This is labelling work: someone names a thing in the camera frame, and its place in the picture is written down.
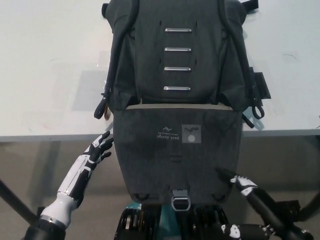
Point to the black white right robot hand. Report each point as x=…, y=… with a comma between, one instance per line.
x=265, y=210

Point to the black teal robot torso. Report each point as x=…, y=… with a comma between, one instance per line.
x=145, y=225

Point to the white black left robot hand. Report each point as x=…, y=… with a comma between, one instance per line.
x=85, y=165

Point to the dark grey backpack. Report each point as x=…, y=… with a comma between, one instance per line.
x=175, y=140

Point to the black floor mounting plate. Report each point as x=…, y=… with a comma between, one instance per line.
x=287, y=210
x=42, y=211

